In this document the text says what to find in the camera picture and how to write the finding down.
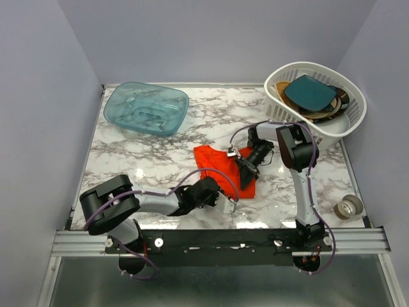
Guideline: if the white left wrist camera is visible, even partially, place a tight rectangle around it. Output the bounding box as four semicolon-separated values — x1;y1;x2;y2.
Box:
218;196;237;214

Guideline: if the clear blue plastic tub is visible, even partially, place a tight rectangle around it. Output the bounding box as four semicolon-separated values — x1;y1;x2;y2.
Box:
104;82;189;137

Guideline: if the tan wooden plate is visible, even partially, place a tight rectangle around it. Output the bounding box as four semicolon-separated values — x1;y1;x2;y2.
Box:
274;81;290;101

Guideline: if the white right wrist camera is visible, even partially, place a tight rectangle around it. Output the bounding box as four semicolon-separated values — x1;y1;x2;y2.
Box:
226;147;240;158

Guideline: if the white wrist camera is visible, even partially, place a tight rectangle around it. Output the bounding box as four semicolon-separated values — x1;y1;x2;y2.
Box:
226;147;240;158
218;196;237;214

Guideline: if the aluminium extrusion rail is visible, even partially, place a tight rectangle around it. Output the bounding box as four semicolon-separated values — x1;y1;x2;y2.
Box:
51;228;391;257

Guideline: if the orange t shirt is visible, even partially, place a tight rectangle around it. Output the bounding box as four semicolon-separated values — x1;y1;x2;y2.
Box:
194;145;256;199

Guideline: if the beige tape roll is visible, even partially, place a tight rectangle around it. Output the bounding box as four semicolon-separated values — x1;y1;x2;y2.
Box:
334;194;364;220

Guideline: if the white plastic laundry basket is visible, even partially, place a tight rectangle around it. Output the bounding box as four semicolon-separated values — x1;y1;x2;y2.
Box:
264;61;367;150

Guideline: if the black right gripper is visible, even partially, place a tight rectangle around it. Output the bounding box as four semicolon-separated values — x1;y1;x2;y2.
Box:
233;140;272;193

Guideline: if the dark round plate stack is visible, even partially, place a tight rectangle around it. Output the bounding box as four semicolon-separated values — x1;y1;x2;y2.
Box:
285;86;350;123

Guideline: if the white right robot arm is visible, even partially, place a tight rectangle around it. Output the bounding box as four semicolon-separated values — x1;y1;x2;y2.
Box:
235;120;325;251

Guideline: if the teal square plate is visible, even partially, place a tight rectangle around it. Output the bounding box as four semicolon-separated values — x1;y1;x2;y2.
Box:
284;75;336;112

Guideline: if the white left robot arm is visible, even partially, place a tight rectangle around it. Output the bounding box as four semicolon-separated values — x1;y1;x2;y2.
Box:
80;175;234;253

